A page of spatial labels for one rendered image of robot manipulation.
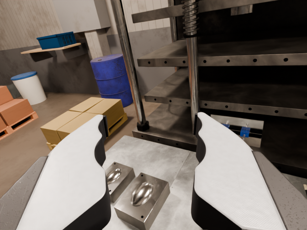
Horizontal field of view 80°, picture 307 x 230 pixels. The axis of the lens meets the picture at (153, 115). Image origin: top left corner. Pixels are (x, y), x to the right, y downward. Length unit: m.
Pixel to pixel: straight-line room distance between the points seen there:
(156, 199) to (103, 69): 2.92
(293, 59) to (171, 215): 0.82
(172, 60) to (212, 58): 0.22
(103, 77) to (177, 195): 2.91
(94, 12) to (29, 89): 2.64
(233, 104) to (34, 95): 5.00
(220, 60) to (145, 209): 0.76
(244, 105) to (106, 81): 2.83
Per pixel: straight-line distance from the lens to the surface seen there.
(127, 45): 1.17
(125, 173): 0.96
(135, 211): 0.81
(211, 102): 1.10
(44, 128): 2.94
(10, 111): 4.33
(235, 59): 0.99
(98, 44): 3.99
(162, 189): 0.84
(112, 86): 3.55
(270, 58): 0.98
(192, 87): 1.05
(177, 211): 0.86
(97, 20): 3.85
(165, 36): 3.52
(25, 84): 5.44
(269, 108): 1.07
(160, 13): 1.12
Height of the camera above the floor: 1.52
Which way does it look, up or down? 28 degrees down
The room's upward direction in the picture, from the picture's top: 10 degrees counter-clockwise
